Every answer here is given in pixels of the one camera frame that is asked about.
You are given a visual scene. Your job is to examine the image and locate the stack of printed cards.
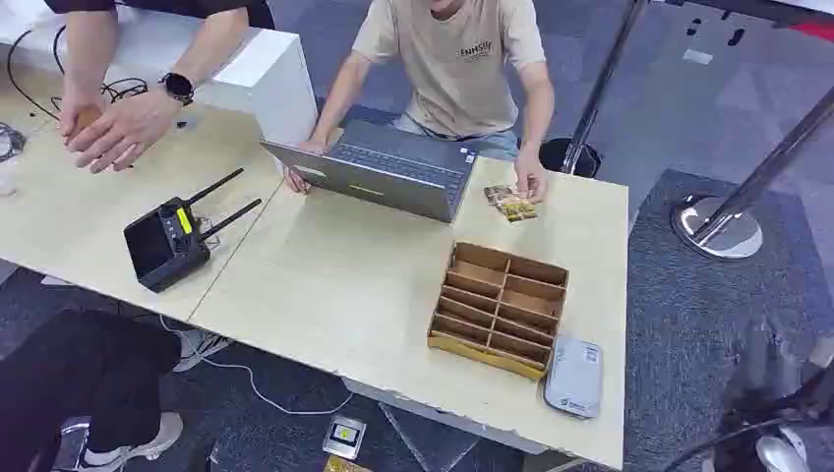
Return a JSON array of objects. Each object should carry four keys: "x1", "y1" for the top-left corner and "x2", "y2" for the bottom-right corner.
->
[{"x1": 484, "y1": 185, "x2": 541, "y2": 224}]

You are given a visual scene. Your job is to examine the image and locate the grey laptop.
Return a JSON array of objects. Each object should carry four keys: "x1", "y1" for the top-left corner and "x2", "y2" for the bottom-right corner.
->
[{"x1": 260, "y1": 119, "x2": 479, "y2": 224}]

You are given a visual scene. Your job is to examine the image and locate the wooden divided card box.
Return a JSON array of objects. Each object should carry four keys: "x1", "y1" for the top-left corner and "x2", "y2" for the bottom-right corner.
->
[{"x1": 427, "y1": 241, "x2": 570, "y2": 383}]

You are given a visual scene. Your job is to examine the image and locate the person's left hand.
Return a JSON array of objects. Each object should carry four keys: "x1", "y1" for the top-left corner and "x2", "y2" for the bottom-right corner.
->
[{"x1": 513, "y1": 144, "x2": 549, "y2": 204}]

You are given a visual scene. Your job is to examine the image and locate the person's hand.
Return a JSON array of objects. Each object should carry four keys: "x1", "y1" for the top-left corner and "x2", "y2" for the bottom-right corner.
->
[
  {"x1": 513, "y1": 144, "x2": 549, "y2": 204},
  {"x1": 283, "y1": 141, "x2": 328, "y2": 196}
]

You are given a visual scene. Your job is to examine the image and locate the person's right hand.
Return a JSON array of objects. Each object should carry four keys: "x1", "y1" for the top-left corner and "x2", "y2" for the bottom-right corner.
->
[{"x1": 283, "y1": 141, "x2": 328, "y2": 196}]

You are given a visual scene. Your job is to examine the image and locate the person in beige shirt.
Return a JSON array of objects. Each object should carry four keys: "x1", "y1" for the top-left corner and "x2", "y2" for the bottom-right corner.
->
[{"x1": 283, "y1": 0, "x2": 557, "y2": 204}]

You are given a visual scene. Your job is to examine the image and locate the grey flat device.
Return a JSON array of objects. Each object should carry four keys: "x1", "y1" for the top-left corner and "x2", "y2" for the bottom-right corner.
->
[{"x1": 544, "y1": 335, "x2": 604, "y2": 420}]

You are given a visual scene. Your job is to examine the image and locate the steel floor socket box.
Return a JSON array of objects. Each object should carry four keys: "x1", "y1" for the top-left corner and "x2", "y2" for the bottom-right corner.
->
[{"x1": 322, "y1": 415, "x2": 368, "y2": 461}]

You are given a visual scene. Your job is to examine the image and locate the white cabinet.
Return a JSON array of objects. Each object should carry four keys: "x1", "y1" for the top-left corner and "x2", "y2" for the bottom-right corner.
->
[{"x1": 195, "y1": 27, "x2": 320, "y2": 148}]

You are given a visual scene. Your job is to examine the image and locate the yellow floor tape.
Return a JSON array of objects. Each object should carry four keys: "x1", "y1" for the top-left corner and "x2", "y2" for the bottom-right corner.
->
[{"x1": 324, "y1": 454, "x2": 374, "y2": 472}]

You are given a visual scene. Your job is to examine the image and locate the white sneaker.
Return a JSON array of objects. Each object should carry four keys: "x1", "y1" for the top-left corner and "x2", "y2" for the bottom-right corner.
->
[
  {"x1": 172, "y1": 327, "x2": 233, "y2": 374},
  {"x1": 77, "y1": 412, "x2": 185, "y2": 472}
]

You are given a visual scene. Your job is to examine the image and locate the black remote controller with antennas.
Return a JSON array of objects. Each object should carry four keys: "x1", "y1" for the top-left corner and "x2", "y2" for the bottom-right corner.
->
[{"x1": 123, "y1": 167, "x2": 264, "y2": 294}]

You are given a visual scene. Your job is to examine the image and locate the person in dark top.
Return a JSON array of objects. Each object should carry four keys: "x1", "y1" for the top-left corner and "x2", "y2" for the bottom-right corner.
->
[{"x1": 43, "y1": 0, "x2": 276, "y2": 175}]

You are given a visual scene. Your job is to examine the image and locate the black wrist watch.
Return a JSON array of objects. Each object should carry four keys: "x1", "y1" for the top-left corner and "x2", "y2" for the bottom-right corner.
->
[{"x1": 159, "y1": 71, "x2": 196, "y2": 107}]

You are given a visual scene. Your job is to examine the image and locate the person in black trousers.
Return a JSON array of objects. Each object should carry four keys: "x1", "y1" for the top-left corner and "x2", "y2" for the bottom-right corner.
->
[{"x1": 0, "y1": 309, "x2": 185, "y2": 472}]

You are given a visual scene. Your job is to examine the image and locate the white desk frame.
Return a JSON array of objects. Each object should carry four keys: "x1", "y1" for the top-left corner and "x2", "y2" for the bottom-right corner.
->
[{"x1": 341, "y1": 378, "x2": 550, "y2": 457}]

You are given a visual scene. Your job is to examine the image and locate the black-based stanchion post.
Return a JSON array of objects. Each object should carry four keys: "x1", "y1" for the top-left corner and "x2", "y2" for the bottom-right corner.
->
[{"x1": 539, "y1": 0, "x2": 647, "y2": 179}]

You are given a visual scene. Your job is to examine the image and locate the white cable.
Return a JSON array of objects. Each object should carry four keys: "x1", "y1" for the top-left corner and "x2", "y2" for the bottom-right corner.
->
[{"x1": 158, "y1": 315, "x2": 356, "y2": 417}]

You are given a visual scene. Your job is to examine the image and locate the chrome stanchion post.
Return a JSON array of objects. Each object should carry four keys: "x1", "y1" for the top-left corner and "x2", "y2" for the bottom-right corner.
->
[{"x1": 671, "y1": 85, "x2": 834, "y2": 261}]

